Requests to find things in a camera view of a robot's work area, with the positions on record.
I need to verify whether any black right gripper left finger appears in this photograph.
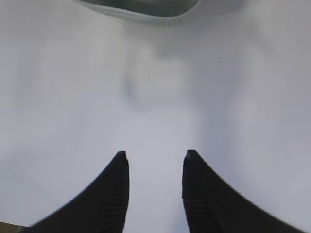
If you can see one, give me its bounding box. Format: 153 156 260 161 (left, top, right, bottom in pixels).
24 151 130 233

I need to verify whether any green woven plastic basket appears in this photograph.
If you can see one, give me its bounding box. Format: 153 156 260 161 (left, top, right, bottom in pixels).
76 0 201 26

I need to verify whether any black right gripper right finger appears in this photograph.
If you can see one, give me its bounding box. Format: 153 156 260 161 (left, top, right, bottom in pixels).
182 150 301 233

